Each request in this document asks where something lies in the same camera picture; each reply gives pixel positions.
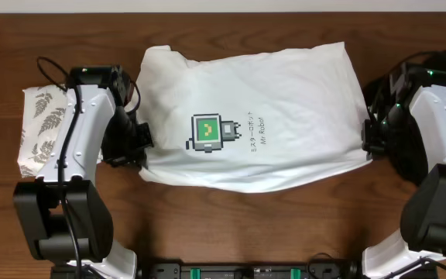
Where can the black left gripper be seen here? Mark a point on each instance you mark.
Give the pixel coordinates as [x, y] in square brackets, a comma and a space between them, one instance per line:
[114, 156]

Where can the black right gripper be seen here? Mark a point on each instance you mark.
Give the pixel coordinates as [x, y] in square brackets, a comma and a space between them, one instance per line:
[372, 143]

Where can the white printed t-shirt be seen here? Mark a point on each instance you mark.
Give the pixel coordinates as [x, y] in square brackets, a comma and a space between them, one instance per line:
[253, 123]

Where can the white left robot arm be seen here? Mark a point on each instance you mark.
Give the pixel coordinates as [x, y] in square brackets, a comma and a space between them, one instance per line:
[62, 215]

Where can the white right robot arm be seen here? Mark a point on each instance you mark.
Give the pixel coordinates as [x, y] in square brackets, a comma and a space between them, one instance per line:
[418, 247]

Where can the black garment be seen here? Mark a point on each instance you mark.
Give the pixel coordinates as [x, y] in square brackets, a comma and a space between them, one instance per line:
[423, 142]

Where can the fern-print fabric bag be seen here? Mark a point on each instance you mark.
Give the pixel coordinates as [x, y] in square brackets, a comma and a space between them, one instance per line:
[44, 111]

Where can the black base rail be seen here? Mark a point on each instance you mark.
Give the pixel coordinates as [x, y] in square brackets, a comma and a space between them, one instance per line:
[320, 266]

